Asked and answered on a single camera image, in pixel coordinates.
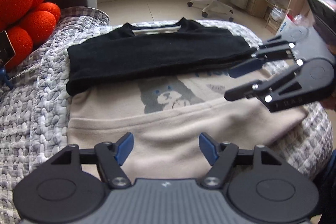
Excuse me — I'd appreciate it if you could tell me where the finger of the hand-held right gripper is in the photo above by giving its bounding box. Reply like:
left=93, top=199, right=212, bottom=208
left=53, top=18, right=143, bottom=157
left=228, top=28, right=311, bottom=79
left=224, top=61, right=308, bottom=113

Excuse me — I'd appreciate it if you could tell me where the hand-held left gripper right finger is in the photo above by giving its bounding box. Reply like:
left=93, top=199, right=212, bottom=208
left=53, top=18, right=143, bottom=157
left=199, top=132, right=285, bottom=189

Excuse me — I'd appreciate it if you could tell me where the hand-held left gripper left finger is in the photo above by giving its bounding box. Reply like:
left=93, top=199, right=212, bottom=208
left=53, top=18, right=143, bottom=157
left=50, top=132, right=135, bottom=189

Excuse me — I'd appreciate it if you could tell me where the beige dog print sweatshirt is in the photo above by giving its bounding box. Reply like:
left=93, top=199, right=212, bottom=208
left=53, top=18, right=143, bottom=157
left=68, top=67, right=309, bottom=182

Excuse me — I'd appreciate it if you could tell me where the white paper bag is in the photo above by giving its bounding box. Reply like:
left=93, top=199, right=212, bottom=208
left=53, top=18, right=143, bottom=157
left=276, top=14, right=297, bottom=35

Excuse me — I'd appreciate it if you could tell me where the clear plastic bag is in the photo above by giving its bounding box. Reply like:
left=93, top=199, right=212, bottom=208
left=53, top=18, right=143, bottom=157
left=270, top=7, right=285, bottom=25

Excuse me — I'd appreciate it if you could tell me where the grey checked quilt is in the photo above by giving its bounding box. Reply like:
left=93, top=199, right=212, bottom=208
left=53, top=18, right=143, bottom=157
left=0, top=6, right=334, bottom=224

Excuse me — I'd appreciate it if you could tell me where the person's dark clothing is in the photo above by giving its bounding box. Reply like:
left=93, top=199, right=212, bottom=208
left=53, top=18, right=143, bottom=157
left=312, top=151, right=336, bottom=224

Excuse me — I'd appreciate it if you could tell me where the blue phone tripod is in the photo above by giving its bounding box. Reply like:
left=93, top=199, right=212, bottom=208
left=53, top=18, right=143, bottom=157
left=0, top=67, right=13, bottom=89

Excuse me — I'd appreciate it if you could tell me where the smartphone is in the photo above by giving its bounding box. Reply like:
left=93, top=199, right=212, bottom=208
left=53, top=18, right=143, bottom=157
left=0, top=30, right=16, bottom=65

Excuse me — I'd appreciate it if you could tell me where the orange plush pillow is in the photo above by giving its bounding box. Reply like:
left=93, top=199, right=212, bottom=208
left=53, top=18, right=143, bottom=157
left=0, top=0, right=61, bottom=72

